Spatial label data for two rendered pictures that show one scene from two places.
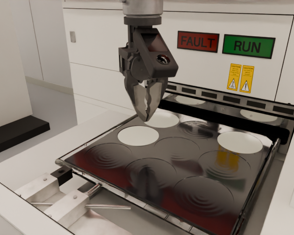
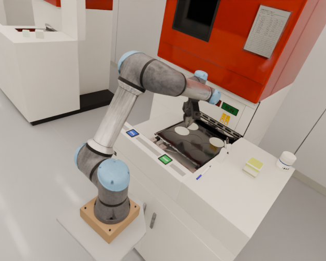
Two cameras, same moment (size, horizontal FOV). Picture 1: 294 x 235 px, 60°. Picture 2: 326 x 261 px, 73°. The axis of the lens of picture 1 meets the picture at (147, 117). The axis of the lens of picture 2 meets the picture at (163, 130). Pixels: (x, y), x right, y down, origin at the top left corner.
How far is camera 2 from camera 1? 0.86 m
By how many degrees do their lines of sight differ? 9
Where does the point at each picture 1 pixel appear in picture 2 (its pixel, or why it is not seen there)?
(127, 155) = (177, 137)
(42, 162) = (144, 131)
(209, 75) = (214, 113)
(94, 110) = (161, 110)
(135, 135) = (180, 130)
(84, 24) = not seen: hidden behind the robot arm
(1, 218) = (150, 146)
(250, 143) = (220, 143)
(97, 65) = not seen: hidden behind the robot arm
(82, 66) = not seen: hidden behind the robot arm
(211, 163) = (204, 146)
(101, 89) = (167, 102)
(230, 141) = (213, 141)
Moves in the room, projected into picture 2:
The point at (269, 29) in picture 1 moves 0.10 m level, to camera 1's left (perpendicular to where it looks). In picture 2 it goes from (237, 106) to (222, 102)
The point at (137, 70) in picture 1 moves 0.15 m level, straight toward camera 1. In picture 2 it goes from (188, 113) to (187, 126)
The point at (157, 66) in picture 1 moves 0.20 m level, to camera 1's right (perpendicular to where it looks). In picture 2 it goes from (194, 116) to (229, 125)
